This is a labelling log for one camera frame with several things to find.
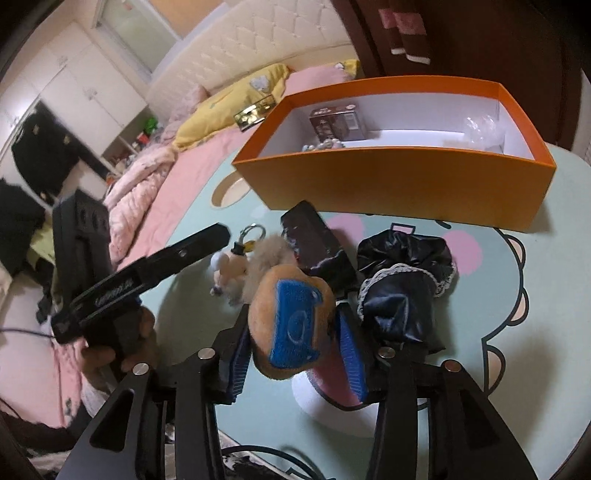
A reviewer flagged small black box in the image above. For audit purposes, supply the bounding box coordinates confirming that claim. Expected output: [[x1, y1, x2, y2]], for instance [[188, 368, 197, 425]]
[[280, 200, 357, 296]]

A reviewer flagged white wardrobe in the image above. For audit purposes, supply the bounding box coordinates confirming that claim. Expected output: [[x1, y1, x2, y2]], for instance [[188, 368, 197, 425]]
[[0, 22, 149, 195]]

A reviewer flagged brown plush bear keychain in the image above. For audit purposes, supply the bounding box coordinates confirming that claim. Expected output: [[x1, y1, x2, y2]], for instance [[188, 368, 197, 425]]
[[240, 233, 335, 381]]

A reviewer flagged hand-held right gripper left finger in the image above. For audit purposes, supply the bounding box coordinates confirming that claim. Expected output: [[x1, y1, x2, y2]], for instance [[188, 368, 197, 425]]
[[55, 316, 253, 480]]

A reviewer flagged dark brown small box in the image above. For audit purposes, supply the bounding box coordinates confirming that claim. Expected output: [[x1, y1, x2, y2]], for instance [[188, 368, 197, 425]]
[[308, 102, 369, 142]]

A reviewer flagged small yellow pillow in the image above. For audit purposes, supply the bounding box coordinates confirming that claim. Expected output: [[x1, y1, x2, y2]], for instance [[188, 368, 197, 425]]
[[332, 59, 362, 80]]

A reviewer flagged pink brown striped scarf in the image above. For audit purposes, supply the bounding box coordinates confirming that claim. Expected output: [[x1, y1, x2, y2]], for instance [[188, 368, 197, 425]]
[[378, 0, 433, 64]]

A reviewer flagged dark brown wooden door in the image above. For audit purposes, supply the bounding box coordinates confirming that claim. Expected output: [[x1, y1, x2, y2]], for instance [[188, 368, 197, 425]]
[[331, 0, 583, 153]]

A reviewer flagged black garment pile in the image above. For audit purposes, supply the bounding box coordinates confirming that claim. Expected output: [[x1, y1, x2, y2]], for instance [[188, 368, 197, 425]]
[[0, 180, 48, 280]]

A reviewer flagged pink fluffy quilt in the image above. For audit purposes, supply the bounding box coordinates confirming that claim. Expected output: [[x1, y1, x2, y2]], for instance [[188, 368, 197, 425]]
[[102, 85, 209, 273]]

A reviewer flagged frosted glass door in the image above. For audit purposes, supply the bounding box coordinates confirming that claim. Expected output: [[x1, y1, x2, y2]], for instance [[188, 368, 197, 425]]
[[99, 0, 182, 81]]

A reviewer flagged black hanging garment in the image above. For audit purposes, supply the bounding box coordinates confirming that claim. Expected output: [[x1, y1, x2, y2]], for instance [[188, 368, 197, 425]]
[[11, 102, 83, 200]]

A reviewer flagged cream tufted headboard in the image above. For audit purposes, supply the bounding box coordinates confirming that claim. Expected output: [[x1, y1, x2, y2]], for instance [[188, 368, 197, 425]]
[[147, 0, 358, 118]]

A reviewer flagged black lace cloth pouch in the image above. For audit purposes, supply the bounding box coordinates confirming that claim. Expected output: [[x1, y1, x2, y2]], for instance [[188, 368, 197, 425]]
[[356, 231, 459, 354]]

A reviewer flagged small doll keychain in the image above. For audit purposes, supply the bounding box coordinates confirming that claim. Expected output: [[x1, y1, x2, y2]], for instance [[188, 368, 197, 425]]
[[210, 223, 267, 305]]

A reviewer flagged clear plastic wrap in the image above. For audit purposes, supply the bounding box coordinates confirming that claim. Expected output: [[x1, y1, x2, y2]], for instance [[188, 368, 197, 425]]
[[462, 113, 504, 151]]

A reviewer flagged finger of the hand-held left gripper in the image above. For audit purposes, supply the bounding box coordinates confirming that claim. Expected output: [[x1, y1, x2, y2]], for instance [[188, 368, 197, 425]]
[[139, 223, 232, 296]]

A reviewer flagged person's left forearm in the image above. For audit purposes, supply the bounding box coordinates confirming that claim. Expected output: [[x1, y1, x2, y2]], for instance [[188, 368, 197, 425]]
[[69, 376, 122, 428]]

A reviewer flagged orange cardboard box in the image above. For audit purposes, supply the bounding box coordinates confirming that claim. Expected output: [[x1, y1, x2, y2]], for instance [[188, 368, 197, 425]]
[[231, 76, 557, 234]]

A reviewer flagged pearl bracelet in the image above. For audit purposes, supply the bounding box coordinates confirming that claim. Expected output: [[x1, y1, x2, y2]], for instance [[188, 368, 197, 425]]
[[301, 137, 346, 152]]

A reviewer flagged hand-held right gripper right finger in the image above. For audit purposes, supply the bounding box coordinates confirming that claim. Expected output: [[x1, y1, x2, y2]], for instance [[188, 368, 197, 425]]
[[335, 309, 539, 480]]

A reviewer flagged black cable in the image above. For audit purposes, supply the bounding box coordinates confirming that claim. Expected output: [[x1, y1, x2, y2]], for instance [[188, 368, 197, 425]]
[[221, 443, 326, 480]]

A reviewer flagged pink bed sheet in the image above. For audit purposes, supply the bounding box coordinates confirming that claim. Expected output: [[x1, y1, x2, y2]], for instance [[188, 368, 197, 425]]
[[0, 65, 356, 428]]

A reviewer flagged person's left hand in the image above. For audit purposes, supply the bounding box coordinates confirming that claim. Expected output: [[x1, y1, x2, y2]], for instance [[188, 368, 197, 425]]
[[81, 307, 158, 386]]

